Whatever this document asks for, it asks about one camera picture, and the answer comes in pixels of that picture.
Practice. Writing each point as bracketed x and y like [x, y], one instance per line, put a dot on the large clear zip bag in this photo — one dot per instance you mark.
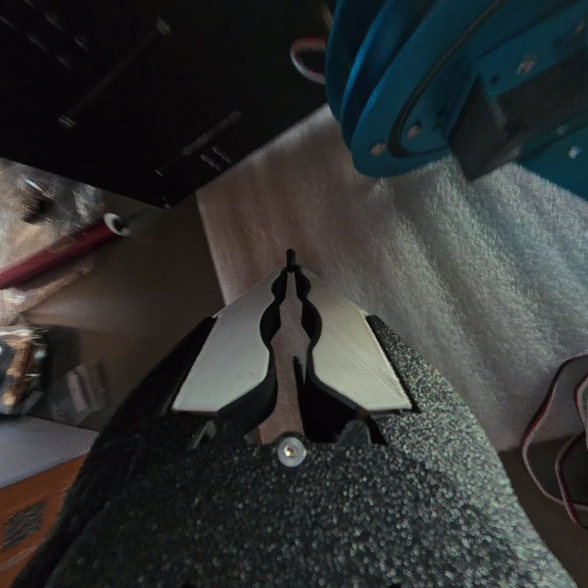
[46, 202]

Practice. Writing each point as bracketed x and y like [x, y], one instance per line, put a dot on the white foam sheet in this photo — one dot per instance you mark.
[413, 275]

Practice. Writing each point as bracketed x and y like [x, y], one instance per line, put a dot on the orange cardboard box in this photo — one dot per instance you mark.
[27, 459]

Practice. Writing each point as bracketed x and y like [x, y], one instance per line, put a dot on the blue hobby robot arm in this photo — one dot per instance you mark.
[413, 92]

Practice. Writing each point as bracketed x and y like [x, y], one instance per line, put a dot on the small clear parts bag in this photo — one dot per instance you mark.
[80, 388]

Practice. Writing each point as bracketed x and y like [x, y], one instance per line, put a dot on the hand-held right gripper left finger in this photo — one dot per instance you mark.
[225, 363]

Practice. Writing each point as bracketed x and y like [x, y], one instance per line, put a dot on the narrow clear sleeve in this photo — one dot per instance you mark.
[59, 282]

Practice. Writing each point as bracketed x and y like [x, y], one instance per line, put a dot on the small black spacer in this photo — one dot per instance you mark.
[290, 262]

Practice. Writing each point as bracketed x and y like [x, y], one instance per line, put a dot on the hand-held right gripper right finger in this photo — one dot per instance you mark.
[358, 363]

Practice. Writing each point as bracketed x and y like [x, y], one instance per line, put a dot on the silver foil bag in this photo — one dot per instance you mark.
[20, 367]

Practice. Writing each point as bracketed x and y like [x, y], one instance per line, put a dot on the red screwdriver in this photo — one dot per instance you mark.
[55, 255]

